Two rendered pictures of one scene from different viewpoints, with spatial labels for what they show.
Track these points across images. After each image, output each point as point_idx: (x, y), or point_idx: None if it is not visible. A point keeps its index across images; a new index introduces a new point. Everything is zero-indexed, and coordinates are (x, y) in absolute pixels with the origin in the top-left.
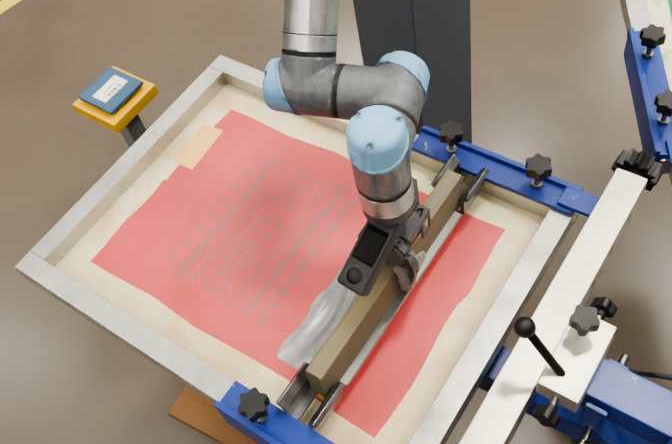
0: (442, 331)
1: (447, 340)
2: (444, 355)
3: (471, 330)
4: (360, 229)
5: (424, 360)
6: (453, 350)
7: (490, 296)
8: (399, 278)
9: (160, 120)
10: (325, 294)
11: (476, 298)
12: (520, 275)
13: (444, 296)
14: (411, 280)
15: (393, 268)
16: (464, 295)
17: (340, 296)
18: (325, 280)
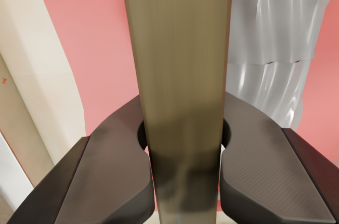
0: (64, 59)
1: (44, 49)
2: (21, 18)
3: (32, 87)
4: (303, 138)
5: None
6: (19, 38)
7: (59, 144)
8: (132, 133)
9: None
10: None
11: (71, 132)
12: (24, 198)
13: (111, 112)
14: (68, 158)
15: (146, 177)
16: (88, 128)
17: (288, 3)
18: (336, 20)
